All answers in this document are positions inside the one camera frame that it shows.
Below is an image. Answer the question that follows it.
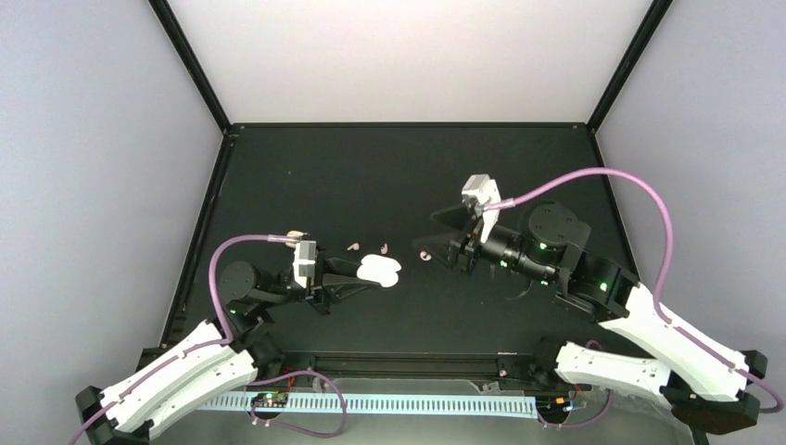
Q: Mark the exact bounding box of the oval white charging case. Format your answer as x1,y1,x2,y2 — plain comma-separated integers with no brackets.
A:
357,254,402,288

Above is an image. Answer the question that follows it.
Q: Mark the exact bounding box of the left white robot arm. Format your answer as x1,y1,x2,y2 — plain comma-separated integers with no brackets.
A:
73,256,397,444

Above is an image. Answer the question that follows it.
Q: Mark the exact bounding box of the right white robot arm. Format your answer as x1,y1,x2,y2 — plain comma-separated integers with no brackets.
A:
413,201,767,435

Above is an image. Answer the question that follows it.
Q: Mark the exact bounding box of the left small circuit board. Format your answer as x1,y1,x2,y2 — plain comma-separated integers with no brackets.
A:
251,391,289,409

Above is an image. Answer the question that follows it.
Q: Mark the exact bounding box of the small circuit board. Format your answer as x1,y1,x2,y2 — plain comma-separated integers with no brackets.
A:
536,397,574,413
251,391,289,409

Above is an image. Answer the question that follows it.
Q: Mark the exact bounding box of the right small circuit board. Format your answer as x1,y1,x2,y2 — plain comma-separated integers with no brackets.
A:
536,397,574,413

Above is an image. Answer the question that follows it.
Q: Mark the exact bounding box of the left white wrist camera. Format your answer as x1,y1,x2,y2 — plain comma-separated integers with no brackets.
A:
292,240,318,288

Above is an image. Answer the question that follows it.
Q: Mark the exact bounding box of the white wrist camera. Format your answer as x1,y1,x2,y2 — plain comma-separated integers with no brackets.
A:
292,240,318,288
462,173,501,244

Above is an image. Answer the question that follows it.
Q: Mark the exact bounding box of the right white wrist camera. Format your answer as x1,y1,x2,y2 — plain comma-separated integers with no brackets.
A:
462,173,501,244

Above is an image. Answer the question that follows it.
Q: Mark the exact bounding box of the black aluminium front rail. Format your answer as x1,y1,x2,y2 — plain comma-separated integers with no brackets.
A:
270,349,683,377

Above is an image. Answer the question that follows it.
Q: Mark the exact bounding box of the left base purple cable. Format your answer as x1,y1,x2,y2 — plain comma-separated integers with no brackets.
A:
247,369,350,439

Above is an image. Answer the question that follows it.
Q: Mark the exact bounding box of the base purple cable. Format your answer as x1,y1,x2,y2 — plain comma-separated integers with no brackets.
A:
536,341,616,430
247,369,350,439

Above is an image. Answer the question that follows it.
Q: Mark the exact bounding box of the white slotted cable duct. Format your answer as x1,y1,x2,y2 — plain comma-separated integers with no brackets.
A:
200,391,538,419

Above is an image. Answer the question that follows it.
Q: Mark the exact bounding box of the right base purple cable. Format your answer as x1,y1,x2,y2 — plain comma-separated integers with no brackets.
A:
536,341,616,430

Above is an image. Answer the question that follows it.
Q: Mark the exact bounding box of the right black frame post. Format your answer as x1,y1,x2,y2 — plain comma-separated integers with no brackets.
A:
587,0,673,134

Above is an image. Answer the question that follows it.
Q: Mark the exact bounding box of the black frame post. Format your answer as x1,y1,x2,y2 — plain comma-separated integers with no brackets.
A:
587,0,673,134
148,0,232,134

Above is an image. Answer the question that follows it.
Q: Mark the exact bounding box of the left black frame post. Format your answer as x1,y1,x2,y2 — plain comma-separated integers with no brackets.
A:
148,0,232,134

